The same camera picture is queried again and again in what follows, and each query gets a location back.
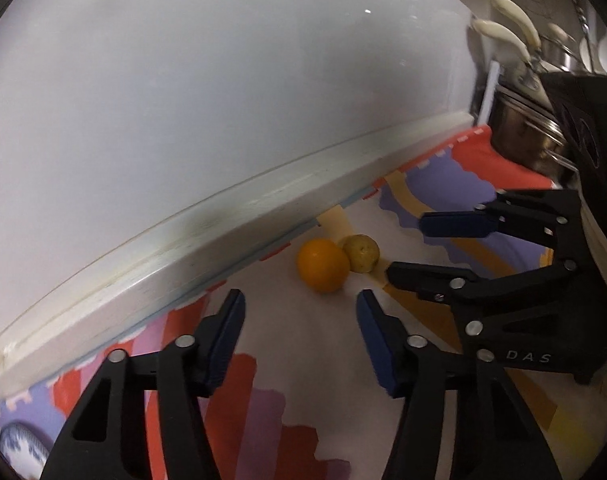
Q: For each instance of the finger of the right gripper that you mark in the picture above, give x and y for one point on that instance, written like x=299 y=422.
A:
x=457 y=287
x=550 y=218

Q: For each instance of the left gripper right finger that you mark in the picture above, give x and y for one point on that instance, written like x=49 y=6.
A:
x=495 y=434

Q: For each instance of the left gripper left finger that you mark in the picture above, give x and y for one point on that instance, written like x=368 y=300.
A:
x=105 y=435

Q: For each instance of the small yellow fruit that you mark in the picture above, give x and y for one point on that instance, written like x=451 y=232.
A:
x=362 y=251

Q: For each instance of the small orange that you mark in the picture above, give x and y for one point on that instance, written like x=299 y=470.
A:
x=322 y=265

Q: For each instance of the blue white porcelain plate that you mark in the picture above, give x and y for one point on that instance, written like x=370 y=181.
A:
x=23 y=450

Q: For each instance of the stainless steel pot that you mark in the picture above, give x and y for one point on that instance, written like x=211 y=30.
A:
x=527 y=134

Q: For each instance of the cream pan handle lower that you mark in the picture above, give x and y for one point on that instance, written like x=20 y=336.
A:
x=501 y=33

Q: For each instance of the cream pan handle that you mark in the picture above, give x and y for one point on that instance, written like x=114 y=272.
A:
x=501 y=33
x=510 y=9

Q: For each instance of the cream pan handle upper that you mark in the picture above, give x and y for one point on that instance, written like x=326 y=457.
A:
x=510 y=9

